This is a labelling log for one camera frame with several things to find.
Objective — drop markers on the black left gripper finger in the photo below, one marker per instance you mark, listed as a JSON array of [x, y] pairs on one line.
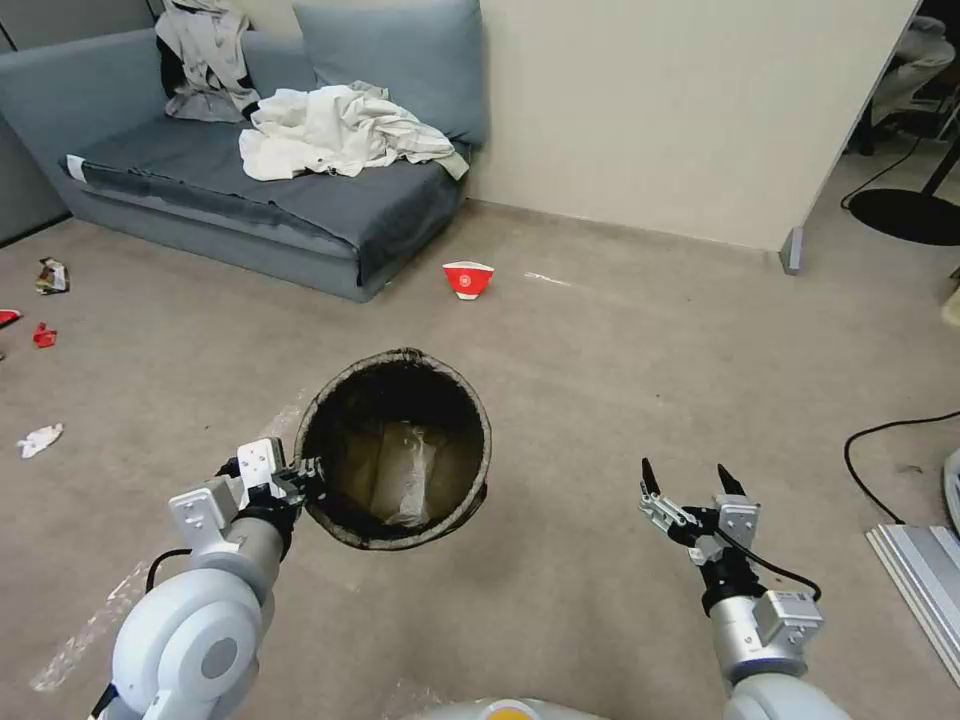
[[307, 469], [313, 495]]

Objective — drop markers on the silver aluminium rails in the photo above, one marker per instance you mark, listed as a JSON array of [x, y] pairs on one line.
[[919, 577]]

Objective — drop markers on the dark round trash can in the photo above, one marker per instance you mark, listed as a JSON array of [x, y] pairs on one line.
[[450, 420]]

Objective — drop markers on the grey and black jacket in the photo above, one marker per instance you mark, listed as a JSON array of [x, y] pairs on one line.
[[206, 60]]

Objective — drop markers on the white crumpled tissue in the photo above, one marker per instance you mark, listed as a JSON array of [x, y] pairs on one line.
[[39, 439]]

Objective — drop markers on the small red paper scrap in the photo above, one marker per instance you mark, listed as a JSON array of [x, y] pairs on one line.
[[45, 336]]

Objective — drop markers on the grey-blue sofa cushion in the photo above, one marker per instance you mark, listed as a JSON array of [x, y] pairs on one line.
[[397, 60]]

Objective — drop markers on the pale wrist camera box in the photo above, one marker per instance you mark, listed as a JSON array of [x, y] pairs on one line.
[[739, 521], [260, 459]]

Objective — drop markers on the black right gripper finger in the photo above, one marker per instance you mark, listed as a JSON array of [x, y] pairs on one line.
[[660, 499], [729, 481]]

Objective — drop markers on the person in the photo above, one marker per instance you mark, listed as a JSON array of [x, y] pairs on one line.
[[911, 67]]

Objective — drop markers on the red paper cup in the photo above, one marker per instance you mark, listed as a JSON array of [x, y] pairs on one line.
[[466, 282]]

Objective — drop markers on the crumpled snack wrapper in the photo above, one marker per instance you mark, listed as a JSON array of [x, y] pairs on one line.
[[52, 276]]

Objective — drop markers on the white crumpled garment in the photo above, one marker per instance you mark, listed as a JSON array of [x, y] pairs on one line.
[[345, 131]]

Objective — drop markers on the beige partition panel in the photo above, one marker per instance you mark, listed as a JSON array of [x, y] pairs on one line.
[[675, 112]]

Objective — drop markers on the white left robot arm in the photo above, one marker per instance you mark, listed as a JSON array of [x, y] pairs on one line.
[[187, 630]]

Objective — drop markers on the grey-blue sofa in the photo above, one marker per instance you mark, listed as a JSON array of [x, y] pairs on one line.
[[225, 195]]

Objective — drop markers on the black round stand base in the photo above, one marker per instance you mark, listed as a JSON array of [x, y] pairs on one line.
[[904, 214]]

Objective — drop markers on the clear plastic bag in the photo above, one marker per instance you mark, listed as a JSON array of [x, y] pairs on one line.
[[405, 472]]

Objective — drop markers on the white rounded device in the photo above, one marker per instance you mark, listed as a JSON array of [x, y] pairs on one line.
[[952, 484]]

